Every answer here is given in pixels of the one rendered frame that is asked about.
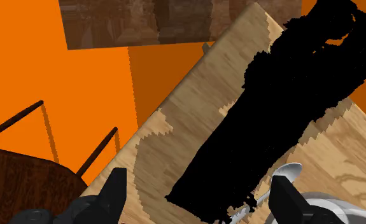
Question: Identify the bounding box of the black rough tall object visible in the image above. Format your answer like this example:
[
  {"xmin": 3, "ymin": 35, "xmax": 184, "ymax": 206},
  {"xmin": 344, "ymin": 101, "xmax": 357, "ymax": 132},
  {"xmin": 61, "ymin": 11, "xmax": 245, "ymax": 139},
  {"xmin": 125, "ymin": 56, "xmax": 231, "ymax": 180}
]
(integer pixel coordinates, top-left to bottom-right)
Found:
[{"xmin": 165, "ymin": 0, "xmax": 366, "ymax": 224}]

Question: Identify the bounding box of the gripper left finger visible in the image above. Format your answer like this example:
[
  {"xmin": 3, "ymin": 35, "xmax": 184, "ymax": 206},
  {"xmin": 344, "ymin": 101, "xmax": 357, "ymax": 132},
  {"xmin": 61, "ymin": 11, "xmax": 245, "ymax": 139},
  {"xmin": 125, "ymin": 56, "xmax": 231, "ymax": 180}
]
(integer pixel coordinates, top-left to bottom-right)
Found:
[{"xmin": 8, "ymin": 167, "xmax": 128, "ymax": 224}]

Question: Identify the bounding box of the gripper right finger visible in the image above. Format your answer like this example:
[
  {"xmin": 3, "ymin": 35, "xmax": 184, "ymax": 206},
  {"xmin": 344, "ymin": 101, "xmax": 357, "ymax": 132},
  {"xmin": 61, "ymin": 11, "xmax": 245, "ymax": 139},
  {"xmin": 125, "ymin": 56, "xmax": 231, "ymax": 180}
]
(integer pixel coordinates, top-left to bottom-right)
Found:
[{"xmin": 267, "ymin": 174, "xmax": 346, "ymax": 224}]

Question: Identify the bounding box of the dark wooden chair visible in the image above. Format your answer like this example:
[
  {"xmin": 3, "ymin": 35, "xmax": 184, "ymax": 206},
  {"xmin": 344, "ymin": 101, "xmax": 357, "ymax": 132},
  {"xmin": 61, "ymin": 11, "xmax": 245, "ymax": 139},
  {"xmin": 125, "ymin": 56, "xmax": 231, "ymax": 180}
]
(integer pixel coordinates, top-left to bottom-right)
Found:
[{"xmin": 0, "ymin": 99, "xmax": 119, "ymax": 224}]

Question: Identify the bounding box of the silver spoon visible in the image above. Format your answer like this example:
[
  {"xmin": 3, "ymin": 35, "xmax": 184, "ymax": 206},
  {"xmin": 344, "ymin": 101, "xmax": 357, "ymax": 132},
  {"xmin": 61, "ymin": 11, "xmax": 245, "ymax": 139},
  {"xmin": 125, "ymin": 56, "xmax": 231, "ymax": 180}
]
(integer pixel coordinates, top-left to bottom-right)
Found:
[{"xmin": 222, "ymin": 162, "xmax": 304, "ymax": 224}]

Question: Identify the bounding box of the light wooden table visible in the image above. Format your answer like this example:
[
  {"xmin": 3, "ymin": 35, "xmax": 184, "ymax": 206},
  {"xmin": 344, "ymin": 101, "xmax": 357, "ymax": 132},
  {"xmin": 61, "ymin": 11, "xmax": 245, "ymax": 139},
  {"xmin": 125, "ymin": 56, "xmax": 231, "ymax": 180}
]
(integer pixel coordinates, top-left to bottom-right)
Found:
[{"xmin": 79, "ymin": 1, "xmax": 366, "ymax": 224}]

